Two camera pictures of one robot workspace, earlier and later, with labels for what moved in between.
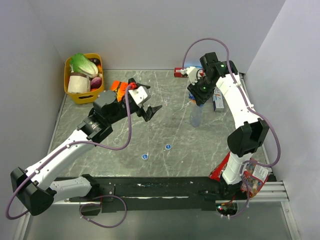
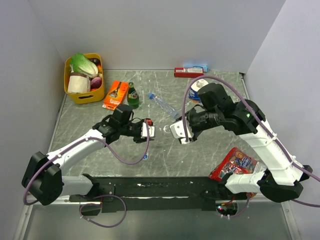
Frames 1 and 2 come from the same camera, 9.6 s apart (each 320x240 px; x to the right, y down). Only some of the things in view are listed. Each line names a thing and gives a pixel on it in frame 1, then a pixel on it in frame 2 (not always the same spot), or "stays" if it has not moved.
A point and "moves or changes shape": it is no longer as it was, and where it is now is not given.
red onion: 96,82 stays
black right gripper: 200,98 → 195,133
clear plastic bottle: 196,112 moves or changes shape
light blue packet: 197,66 stays
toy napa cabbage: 81,63 stays
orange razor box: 120,88 stays
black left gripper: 150,112 → 139,139
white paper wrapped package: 78,83 stays
